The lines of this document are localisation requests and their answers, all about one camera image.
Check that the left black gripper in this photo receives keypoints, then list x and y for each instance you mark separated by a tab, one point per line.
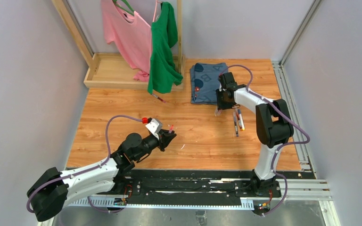
161	140

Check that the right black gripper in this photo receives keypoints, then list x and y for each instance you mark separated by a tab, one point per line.
221	101

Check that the purple pen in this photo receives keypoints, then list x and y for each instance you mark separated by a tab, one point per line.
170	129
236	126

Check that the clear pen cap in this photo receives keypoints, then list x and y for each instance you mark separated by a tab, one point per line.
218	112

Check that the white pen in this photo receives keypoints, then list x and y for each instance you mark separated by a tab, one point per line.
242	126

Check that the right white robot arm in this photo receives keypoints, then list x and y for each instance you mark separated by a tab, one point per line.
273	126

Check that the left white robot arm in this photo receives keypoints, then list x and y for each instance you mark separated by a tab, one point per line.
56	189

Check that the folded blue t-shirt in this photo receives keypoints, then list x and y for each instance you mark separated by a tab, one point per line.
205	81

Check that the green t-shirt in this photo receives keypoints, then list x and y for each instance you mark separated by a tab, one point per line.
163	75

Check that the wooden clothes rack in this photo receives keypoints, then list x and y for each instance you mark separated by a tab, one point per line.
110	70

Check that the pink t-shirt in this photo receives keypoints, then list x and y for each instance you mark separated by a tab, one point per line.
132	36

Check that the green clothes hanger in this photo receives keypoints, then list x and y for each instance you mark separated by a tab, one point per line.
125	6

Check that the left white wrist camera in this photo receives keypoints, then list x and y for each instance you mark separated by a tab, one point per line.
154	126

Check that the aluminium frame rail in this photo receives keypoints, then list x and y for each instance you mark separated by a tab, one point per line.
305	191

